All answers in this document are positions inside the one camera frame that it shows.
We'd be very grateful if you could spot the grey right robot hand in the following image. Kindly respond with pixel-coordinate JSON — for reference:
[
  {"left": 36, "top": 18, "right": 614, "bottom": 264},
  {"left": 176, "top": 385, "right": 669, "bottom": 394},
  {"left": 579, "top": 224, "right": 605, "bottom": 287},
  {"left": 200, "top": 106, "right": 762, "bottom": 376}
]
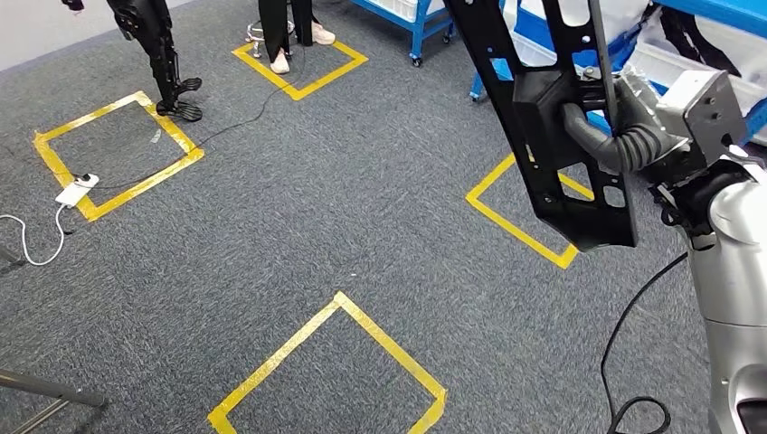
[{"left": 561, "top": 65, "right": 683, "bottom": 173}]

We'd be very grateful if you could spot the black plastic plate frame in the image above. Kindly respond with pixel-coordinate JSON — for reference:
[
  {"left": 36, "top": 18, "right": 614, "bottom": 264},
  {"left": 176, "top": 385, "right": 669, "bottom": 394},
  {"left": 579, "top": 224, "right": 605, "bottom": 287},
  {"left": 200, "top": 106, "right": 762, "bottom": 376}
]
[{"left": 443, "top": 0, "right": 639, "bottom": 253}]

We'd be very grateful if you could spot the black curved plastic part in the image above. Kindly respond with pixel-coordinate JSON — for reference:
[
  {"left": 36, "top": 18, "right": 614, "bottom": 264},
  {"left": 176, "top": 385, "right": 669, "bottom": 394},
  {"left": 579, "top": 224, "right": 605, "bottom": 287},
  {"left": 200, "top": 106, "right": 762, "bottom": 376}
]
[{"left": 658, "top": 5, "right": 743, "bottom": 78}]

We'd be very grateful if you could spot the blue plastic crate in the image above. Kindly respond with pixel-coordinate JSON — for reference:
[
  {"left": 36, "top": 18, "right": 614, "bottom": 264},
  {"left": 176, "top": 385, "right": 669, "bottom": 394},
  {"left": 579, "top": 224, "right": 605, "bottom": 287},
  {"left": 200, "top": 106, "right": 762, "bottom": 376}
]
[{"left": 514, "top": 5, "right": 601, "bottom": 68}]

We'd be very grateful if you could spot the yellow floor tape square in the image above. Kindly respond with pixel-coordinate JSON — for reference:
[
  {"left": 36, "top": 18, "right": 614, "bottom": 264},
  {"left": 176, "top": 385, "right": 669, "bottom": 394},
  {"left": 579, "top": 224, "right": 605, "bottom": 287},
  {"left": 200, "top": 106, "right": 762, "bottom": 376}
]
[
  {"left": 232, "top": 37, "right": 370, "bottom": 102},
  {"left": 465, "top": 152, "right": 595, "bottom": 271},
  {"left": 33, "top": 90, "right": 206, "bottom": 223},
  {"left": 206, "top": 290, "right": 449, "bottom": 434}
]

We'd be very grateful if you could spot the person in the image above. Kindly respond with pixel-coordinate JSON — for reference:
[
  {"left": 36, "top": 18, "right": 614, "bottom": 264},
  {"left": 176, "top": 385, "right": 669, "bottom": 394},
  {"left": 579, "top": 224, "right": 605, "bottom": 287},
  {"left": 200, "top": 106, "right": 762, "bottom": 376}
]
[{"left": 257, "top": 0, "right": 336, "bottom": 76}]

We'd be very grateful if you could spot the chrome stool base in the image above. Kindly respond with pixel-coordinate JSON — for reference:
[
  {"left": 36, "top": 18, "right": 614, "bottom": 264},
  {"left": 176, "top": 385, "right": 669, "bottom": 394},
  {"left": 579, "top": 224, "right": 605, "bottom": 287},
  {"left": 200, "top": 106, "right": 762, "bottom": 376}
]
[{"left": 244, "top": 19, "right": 296, "bottom": 60}]

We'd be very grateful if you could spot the black humanoid robot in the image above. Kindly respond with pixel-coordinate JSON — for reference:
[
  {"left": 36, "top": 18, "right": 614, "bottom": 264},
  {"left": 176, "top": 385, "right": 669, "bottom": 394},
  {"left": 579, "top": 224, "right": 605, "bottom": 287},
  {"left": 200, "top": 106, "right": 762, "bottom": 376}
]
[{"left": 60, "top": 0, "right": 205, "bottom": 124}]

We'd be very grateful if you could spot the white power strip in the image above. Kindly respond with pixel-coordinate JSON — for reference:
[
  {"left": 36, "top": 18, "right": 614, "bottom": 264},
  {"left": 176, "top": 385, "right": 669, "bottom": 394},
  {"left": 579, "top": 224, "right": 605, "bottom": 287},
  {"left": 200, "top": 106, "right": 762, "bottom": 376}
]
[{"left": 54, "top": 173, "right": 100, "bottom": 210}]

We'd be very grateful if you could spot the grey metal stand leg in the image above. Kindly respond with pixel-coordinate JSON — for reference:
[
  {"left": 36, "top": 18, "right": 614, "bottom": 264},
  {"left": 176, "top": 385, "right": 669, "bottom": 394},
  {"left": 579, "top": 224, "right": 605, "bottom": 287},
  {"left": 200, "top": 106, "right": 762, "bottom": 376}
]
[{"left": 0, "top": 368, "right": 108, "bottom": 434}]

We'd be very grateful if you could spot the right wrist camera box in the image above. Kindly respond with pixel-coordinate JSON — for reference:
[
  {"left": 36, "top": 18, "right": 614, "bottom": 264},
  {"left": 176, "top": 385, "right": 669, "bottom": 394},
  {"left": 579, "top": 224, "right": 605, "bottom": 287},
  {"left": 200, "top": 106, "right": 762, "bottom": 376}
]
[{"left": 658, "top": 70, "right": 750, "bottom": 165}]

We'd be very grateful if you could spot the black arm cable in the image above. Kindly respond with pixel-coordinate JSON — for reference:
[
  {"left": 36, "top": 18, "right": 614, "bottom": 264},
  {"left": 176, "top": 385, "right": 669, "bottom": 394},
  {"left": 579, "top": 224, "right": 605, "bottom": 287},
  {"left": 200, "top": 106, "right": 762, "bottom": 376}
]
[{"left": 599, "top": 251, "right": 690, "bottom": 434}]

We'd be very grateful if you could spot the black floor cable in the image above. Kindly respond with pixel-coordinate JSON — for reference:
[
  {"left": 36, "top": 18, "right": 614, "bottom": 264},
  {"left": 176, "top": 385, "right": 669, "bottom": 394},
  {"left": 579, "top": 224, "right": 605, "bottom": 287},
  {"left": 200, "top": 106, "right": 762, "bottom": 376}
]
[{"left": 78, "top": 44, "right": 308, "bottom": 192}]

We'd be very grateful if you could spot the white power cable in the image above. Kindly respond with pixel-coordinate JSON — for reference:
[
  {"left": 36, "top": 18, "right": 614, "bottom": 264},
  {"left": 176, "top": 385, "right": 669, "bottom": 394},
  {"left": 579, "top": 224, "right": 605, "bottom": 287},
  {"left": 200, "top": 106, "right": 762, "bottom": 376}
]
[{"left": 0, "top": 203, "right": 68, "bottom": 269}]

